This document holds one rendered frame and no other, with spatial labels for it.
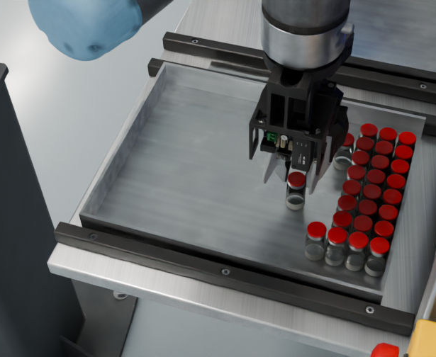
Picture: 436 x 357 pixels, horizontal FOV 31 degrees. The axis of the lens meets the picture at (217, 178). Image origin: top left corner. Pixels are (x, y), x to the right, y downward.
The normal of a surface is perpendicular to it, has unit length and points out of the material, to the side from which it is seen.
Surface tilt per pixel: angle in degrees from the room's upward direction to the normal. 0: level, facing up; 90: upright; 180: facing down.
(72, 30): 90
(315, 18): 90
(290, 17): 90
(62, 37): 90
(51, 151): 0
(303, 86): 0
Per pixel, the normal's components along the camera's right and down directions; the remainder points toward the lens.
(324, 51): 0.41, 0.70
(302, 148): -0.33, 0.74
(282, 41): -0.60, 0.63
